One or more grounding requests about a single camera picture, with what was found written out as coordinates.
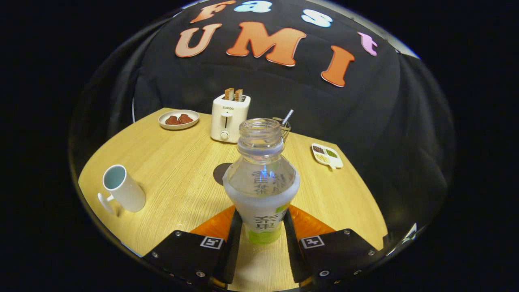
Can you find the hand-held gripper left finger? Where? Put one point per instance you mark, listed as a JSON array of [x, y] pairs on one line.
[[235, 243]]

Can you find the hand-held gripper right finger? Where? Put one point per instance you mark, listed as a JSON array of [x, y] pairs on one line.
[[291, 243]]

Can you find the clear juice bottle green label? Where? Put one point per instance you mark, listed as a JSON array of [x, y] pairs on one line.
[[261, 190]]

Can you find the dark brown round coaster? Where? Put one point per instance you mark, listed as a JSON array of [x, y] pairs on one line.
[[220, 172]]

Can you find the white divided dish with beans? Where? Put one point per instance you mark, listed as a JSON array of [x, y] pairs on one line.
[[326, 156]]

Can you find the wooden table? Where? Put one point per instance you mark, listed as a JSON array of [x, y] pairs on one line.
[[174, 170]]

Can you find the white toaster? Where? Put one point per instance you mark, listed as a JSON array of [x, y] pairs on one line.
[[229, 121]]

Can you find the striped straw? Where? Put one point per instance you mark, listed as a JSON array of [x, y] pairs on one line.
[[288, 117]]

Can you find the brown food piece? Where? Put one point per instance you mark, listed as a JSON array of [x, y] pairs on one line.
[[185, 119], [172, 120]]

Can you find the round white plate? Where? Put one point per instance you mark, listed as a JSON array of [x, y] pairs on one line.
[[168, 125]]

